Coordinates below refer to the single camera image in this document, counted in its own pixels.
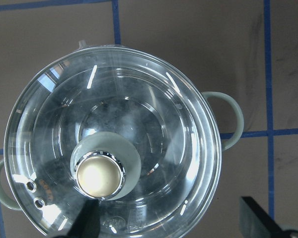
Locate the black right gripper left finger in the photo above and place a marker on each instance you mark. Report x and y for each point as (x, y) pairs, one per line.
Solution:
(87, 223)

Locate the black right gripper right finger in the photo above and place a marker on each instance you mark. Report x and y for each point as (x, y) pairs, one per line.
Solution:
(254, 222)

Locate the glass pot lid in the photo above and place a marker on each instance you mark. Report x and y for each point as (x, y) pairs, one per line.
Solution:
(114, 138)

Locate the pale green cooking pot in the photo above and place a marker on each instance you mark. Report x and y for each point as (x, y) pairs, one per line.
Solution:
(228, 119)

